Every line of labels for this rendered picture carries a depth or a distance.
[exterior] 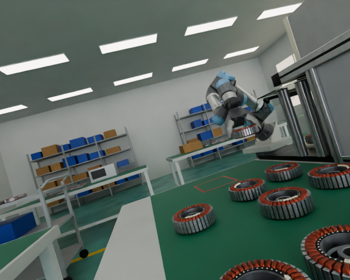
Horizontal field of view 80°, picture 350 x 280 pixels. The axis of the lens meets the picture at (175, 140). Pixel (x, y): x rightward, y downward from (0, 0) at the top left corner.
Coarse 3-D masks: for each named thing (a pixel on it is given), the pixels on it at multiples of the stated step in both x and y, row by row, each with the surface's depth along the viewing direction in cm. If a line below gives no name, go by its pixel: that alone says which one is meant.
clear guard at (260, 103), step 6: (300, 78) 78; (288, 84) 83; (276, 90) 90; (264, 96) 100; (270, 96) 106; (276, 96) 108; (294, 96) 112; (258, 102) 106; (264, 102) 108; (270, 102) 109; (276, 102) 110; (258, 108) 109; (264, 108) 111
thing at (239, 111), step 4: (228, 100) 100; (224, 104) 102; (228, 108) 104; (232, 108) 97; (236, 108) 96; (240, 108) 96; (228, 112) 97; (232, 112) 96; (236, 112) 95; (240, 112) 95; (244, 112) 94; (232, 116) 95; (236, 116) 94; (240, 116) 94; (244, 116) 95; (232, 120) 96; (236, 120) 95; (240, 120) 97; (244, 120) 101; (236, 124) 99; (240, 124) 99
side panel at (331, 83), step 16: (320, 64) 64; (336, 64) 59; (320, 80) 65; (336, 80) 61; (320, 96) 66; (336, 96) 62; (320, 112) 67; (336, 112) 64; (336, 128) 65; (336, 144) 65; (336, 160) 67
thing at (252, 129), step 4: (240, 128) 94; (244, 128) 85; (248, 128) 85; (252, 128) 85; (256, 128) 86; (232, 132) 89; (236, 132) 87; (240, 132) 86; (244, 132) 85; (248, 132) 85; (252, 132) 85; (256, 132) 85; (232, 136) 91; (236, 136) 88; (240, 136) 87; (244, 136) 86
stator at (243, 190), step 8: (232, 184) 68; (240, 184) 67; (248, 184) 67; (256, 184) 60; (264, 184) 60; (232, 192) 62; (240, 192) 60; (248, 192) 59; (256, 192) 59; (240, 200) 60; (248, 200) 59
